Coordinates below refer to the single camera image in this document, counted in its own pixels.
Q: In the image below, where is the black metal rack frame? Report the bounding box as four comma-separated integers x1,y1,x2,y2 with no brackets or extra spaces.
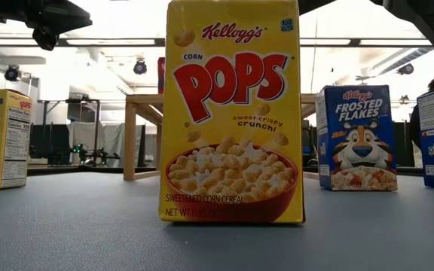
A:
38,97,101,166

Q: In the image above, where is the wooden slatted shelf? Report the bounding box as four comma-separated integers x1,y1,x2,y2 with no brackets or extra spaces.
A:
123,93,322,181

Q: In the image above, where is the blue-grey table mat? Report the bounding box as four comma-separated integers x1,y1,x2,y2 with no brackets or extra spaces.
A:
0,172,434,271

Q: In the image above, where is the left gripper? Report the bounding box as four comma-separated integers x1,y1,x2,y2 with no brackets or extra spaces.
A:
0,0,93,52

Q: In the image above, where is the red Froot Loops cereal box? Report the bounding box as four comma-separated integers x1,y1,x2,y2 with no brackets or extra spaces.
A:
157,56,167,95

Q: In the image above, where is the black room partition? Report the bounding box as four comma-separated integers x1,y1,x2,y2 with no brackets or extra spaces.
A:
29,123,69,159
392,120,414,169
301,120,318,169

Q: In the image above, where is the white cloth cover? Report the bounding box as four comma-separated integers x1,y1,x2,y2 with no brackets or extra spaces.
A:
67,122,145,169

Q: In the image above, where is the yellow Corn Pops cereal box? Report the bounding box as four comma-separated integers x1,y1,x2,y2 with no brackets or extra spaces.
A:
159,0,305,225
0,89,33,191

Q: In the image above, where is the person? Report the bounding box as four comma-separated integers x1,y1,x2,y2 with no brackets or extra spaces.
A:
408,75,434,148

